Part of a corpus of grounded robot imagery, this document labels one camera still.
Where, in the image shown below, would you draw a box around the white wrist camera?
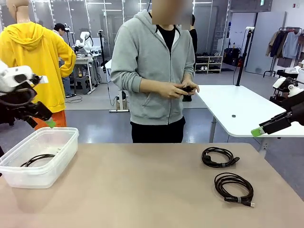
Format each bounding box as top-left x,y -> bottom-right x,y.
30,74 -> 50,85
272,76 -> 299,98

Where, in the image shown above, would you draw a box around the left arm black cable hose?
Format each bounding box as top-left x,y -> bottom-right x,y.
0,87 -> 38,107

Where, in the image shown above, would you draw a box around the person's right hand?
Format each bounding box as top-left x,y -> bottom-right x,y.
163,83 -> 184,99

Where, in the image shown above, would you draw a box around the person's left hand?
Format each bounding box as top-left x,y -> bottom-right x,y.
181,79 -> 200,95

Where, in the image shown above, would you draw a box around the black bags pile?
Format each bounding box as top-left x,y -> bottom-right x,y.
223,42 -> 243,67

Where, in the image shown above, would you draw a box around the wooden shoe rack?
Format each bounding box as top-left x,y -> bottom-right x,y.
195,56 -> 224,74

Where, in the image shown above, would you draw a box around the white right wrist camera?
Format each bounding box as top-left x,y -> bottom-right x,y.
272,76 -> 299,98

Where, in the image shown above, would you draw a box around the clothes rack with garments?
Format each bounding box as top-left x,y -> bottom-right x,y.
262,27 -> 304,78

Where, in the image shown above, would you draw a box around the clear plastic storage container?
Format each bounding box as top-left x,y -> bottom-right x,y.
0,127 -> 80,190

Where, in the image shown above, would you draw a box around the background robot work table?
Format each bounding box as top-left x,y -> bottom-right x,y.
71,56 -> 97,95

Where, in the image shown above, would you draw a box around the black power cable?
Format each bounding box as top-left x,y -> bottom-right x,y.
201,147 -> 240,168

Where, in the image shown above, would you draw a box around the person's right forearm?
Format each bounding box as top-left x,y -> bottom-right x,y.
139,78 -> 167,95

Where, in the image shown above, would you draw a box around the black tripod pole white top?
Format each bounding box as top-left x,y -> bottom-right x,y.
235,26 -> 255,86

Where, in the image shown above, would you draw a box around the person in grey hoodie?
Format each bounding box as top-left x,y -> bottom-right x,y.
110,0 -> 200,143

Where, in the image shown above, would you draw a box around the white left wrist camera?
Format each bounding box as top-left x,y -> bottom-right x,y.
30,74 -> 50,85

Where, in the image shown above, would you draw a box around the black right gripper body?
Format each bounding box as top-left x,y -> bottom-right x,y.
281,91 -> 304,126

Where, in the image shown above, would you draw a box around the dark grey step stool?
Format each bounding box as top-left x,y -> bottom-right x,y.
73,76 -> 90,95

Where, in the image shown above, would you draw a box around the white side table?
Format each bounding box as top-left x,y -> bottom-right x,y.
193,84 -> 304,157

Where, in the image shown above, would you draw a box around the background person with cap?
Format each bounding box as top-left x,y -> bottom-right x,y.
53,22 -> 77,98

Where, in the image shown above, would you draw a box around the white standing desk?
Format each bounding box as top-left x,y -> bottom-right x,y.
104,59 -> 130,114

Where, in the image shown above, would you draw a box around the yellow hoodie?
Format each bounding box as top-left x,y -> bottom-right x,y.
0,20 -> 77,114

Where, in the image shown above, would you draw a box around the orange trousers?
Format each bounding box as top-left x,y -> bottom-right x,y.
33,110 -> 67,131

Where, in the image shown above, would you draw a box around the thin black camera tripod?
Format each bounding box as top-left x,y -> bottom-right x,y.
98,29 -> 107,72

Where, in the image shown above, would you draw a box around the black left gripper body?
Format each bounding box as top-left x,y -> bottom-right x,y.
0,89 -> 41,120

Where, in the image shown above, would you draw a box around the beige mannequin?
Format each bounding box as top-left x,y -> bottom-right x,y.
5,0 -> 31,24

